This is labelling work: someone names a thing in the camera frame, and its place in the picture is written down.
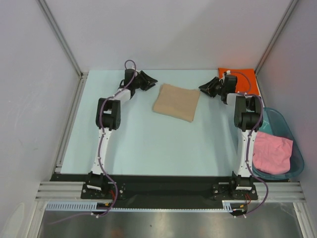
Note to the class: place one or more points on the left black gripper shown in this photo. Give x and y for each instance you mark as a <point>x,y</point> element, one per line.
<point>150,81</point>

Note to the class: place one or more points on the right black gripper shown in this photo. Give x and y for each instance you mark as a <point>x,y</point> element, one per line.
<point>208,87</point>

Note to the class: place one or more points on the beige t shirt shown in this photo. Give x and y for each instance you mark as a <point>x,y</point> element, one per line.
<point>177,102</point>

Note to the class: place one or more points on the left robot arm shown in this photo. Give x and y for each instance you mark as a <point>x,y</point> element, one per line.
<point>108,119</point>

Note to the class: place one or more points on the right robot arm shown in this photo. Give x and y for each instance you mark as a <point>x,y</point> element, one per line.
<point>248,118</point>

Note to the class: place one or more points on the folded orange t shirt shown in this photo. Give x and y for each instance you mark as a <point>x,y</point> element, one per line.
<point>246,80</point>

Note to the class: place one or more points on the teal plastic basin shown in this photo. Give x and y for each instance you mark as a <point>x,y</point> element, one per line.
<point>275,124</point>

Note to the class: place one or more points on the pink t shirt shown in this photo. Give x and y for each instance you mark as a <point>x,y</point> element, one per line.
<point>272,154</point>

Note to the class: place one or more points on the right aluminium corner post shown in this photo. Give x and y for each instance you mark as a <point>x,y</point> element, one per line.
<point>280,27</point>

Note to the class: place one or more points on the aluminium corner post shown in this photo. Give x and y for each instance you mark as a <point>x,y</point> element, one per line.
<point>280,27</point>
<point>44,7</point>

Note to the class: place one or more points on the aluminium front rail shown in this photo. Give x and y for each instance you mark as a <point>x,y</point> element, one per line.
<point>64,190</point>

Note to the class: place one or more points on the left aluminium corner post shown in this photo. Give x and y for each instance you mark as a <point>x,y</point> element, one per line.
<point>44,7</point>

